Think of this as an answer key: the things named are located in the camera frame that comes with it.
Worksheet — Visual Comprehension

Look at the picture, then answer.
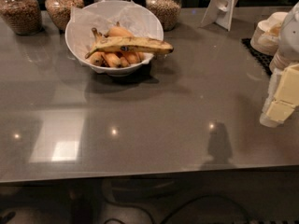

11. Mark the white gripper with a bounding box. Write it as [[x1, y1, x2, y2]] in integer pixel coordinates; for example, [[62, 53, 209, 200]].
[[260, 63, 299, 128]]

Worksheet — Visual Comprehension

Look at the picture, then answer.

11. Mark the large spotted yellow banana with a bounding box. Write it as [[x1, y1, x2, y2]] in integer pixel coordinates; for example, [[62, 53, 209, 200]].
[[85, 36, 174, 59]]

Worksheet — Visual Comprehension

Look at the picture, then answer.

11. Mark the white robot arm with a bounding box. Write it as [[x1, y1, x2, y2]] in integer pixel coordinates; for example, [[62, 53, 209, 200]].
[[260, 2, 299, 128]]

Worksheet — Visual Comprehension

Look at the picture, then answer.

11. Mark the white paper bowl liner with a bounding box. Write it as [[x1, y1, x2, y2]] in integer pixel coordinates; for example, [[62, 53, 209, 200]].
[[70, 0, 155, 58]]

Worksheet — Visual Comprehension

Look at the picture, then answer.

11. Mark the white ceramic bowl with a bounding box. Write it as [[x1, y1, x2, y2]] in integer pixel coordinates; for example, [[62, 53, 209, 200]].
[[64, 0, 164, 77]]

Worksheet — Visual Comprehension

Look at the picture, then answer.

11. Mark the small bananas bunch in bowl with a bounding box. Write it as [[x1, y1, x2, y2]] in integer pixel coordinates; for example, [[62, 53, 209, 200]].
[[88, 22, 145, 68]]

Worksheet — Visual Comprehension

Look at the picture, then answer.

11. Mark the black rubber mat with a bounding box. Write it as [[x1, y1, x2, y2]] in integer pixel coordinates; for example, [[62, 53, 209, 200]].
[[241, 38, 273, 77]]

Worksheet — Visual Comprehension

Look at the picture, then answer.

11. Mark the white folded sign stand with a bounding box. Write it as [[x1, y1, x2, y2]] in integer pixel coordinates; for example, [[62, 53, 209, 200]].
[[200, 0, 238, 31]]

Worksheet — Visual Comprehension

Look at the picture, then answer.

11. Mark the far left grain jar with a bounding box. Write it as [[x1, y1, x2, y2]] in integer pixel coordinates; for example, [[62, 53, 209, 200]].
[[0, 0, 42, 35]]

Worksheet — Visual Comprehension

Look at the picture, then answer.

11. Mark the black cable on floor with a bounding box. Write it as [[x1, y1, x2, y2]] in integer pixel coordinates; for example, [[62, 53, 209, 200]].
[[101, 179, 253, 224]]

